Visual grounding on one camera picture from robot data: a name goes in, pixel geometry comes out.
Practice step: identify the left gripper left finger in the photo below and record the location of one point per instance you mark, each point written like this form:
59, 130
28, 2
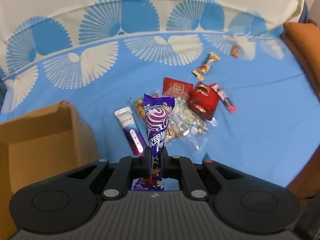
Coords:
123, 173

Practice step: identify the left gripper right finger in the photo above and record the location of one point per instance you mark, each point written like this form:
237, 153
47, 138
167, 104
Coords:
183, 170

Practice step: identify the white purple stick packet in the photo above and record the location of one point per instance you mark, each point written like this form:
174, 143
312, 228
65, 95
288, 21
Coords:
131, 131

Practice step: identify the clear bag of candies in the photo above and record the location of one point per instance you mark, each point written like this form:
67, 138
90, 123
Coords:
188, 127

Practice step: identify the purple chocolate bar wrapper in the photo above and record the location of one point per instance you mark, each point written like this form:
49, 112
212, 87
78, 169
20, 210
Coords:
157, 112

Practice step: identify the coated peanuts snack bag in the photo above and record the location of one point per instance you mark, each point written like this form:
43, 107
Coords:
137, 103

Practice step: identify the red chocolate snack pack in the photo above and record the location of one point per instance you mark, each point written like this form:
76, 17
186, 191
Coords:
203, 101

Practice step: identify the dark red packet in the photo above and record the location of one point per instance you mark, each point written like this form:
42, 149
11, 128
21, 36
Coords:
176, 88

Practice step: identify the red white stick packet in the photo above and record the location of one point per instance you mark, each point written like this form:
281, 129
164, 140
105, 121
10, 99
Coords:
224, 98

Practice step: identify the brown cardboard box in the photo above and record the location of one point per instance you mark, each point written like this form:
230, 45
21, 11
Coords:
39, 145

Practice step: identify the yellow wrapped candy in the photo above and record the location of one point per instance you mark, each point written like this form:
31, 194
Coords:
201, 71

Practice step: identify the small red wrapped candy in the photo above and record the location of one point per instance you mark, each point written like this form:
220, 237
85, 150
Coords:
235, 51

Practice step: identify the blue white patterned sofa cover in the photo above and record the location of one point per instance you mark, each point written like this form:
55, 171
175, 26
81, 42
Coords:
96, 54

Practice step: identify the orange cushion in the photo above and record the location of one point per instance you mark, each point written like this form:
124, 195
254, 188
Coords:
303, 41

